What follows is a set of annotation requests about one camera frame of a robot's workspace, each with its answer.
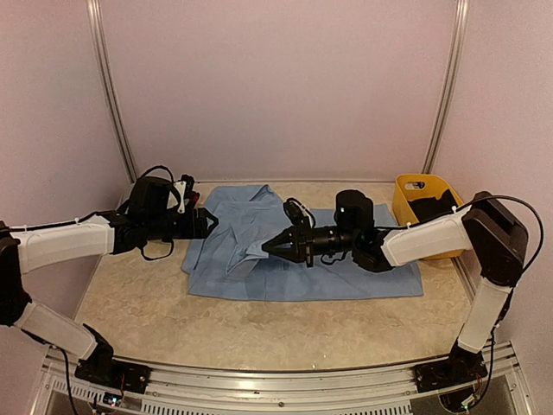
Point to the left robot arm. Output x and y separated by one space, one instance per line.
156 209

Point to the red black plaid shirt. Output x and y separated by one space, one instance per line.
195 198

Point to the aluminium frame post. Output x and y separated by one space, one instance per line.
447 93
95 18

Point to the left aluminium frame post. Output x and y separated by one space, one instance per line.
95 18

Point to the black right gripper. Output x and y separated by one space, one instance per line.
301 245

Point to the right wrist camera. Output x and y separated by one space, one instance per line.
298 214

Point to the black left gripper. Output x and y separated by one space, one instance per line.
196 225

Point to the right aluminium frame post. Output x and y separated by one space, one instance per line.
447 93

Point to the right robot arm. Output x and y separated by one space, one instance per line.
484 226

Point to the aluminium front rail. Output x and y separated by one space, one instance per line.
174 389

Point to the light blue long sleeve shirt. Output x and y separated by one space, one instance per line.
230 263

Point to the yellow plastic basket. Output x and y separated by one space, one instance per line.
415 194

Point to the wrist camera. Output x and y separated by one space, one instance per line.
298 214
181 194

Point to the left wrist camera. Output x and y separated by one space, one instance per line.
181 194

